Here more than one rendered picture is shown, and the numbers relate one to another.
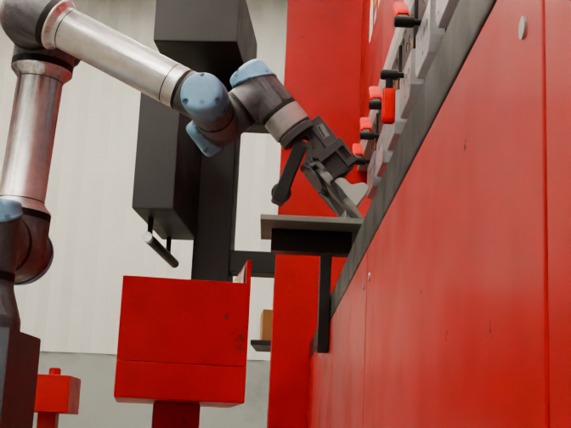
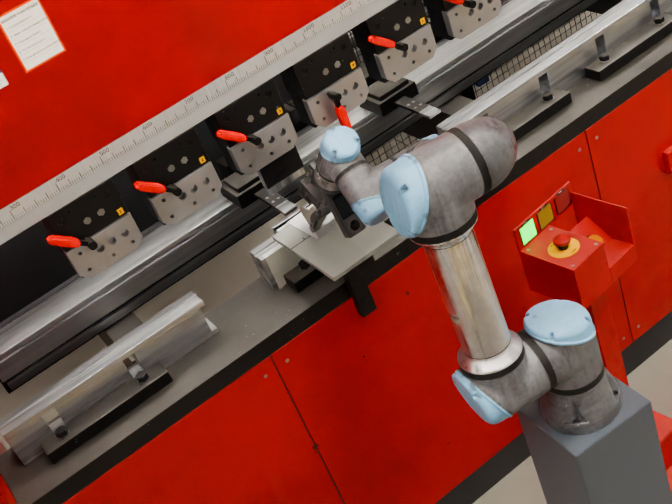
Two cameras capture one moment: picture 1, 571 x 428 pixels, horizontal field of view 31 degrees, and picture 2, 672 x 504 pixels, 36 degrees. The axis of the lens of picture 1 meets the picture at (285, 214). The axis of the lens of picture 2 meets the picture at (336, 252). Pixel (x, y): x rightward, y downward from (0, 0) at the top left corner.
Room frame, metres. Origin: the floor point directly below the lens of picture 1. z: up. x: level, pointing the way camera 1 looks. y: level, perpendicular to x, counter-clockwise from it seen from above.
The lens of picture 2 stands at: (2.50, 1.69, 2.22)
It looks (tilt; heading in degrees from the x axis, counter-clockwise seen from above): 34 degrees down; 250
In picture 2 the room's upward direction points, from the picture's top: 23 degrees counter-clockwise
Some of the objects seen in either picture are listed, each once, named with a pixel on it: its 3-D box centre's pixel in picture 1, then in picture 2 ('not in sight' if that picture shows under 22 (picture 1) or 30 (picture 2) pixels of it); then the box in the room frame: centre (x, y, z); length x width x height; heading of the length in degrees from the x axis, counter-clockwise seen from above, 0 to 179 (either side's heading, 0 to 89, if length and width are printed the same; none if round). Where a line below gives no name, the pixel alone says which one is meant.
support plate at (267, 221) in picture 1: (332, 230); (334, 235); (1.83, -0.09, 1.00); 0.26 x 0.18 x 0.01; 90
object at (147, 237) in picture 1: (161, 242); not in sight; (3.11, 0.37, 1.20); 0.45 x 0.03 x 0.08; 175
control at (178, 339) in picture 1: (180, 335); (575, 244); (1.38, 0.13, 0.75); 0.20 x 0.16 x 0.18; 8
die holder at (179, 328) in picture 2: not in sight; (110, 375); (2.38, -0.23, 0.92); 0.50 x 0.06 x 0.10; 0
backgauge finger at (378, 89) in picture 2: not in sight; (403, 99); (1.40, -0.40, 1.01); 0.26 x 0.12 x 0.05; 90
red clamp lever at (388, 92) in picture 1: (392, 97); (339, 111); (1.67, -0.17, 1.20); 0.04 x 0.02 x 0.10; 90
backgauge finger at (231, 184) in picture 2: not in sight; (263, 190); (1.84, -0.39, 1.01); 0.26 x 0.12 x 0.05; 90
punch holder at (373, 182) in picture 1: (389, 158); (90, 224); (2.25, -0.23, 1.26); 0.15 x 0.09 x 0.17; 0
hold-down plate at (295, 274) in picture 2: not in sight; (342, 248); (1.79, -0.18, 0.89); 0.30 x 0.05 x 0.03; 0
